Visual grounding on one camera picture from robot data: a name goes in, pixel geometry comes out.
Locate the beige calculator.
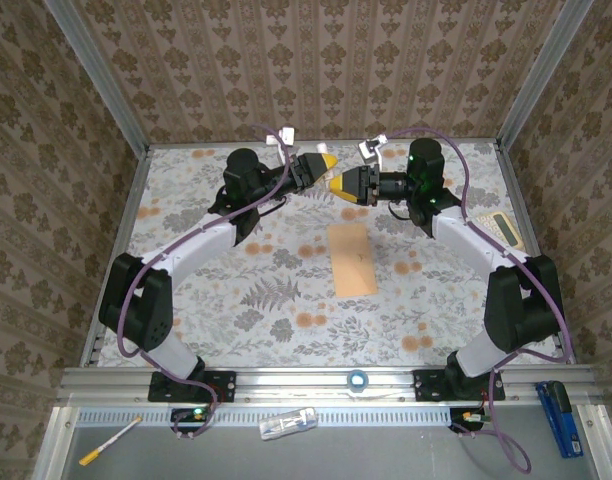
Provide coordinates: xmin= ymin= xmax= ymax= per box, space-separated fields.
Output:
xmin=473 ymin=210 xmax=526 ymax=251

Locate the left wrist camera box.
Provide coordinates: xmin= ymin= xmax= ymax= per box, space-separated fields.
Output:
xmin=264 ymin=126 xmax=297 ymax=150

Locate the small black controller board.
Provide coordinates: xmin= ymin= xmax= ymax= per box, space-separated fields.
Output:
xmin=448 ymin=407 xmax=492 ymax=435
xmin=170 ymin=407 xmax=211 ymax=435

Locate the slotted grey cable duct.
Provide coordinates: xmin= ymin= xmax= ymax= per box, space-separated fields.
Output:
xmin=75 ymin=408 xmax=455 ymax=429

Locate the white pen yellow cap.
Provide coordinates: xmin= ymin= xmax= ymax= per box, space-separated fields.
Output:
xmin=78 ymin=416 xmax=143 ymax=467

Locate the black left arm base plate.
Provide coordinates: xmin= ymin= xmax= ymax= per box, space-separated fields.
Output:
xmin=148 ymin=370 xmax=237 ymax=404

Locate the aluminium mounting rail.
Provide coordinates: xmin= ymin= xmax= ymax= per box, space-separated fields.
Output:
xmin=55 ymin=364 xmax=600 ymax=406

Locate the floral print tablecloth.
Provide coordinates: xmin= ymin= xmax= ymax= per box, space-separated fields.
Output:
xmin=96 ymin=142 xmax=562 ymax=369

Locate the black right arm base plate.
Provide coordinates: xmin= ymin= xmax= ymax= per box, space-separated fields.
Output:
xmin=412 ymin=368 xmax=506 ymax=405

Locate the aluminium frame post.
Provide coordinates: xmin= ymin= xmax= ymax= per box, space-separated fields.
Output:
xmin=495 ymin=0 xmax=595 ymax=149
xmin=43 ymin=0 xmax=152 ymax=156

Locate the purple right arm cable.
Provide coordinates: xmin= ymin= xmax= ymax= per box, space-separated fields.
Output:
xmin=380 ymin=127 xmax=575 ymax=474

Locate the tan paper envelope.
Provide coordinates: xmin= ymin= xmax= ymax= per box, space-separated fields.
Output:
xmin=328 ymin=223 xmax=380 ymax=299

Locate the grey metal shelf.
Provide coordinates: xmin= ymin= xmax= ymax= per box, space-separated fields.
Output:
xmin=33 ymin=404 xmax=612 ymax=480

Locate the aluminium table side rail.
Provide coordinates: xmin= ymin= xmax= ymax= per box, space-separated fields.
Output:
xmin=80 ymin=147 xmax=155 ymax=369
xmin=495 ymin=142 xmax=577 ymax=365

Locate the blue stapler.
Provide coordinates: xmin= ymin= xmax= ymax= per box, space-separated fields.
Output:
xmin=535 ymin=380 xmax=585 ymax=460

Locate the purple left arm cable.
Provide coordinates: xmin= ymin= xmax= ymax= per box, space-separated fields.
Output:
xmin=116 ymin=124 xmax=293 ymax=441

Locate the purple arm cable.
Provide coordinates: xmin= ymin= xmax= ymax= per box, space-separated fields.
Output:
xmin=116 ymin=124 xmax=293 ymax=441
xmin=380 ymin=127 xmax=575 ymax=474

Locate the clear plastic packet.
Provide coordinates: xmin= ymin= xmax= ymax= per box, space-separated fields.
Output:
xmin=258 ymin=407 xmax=319 ymax=441

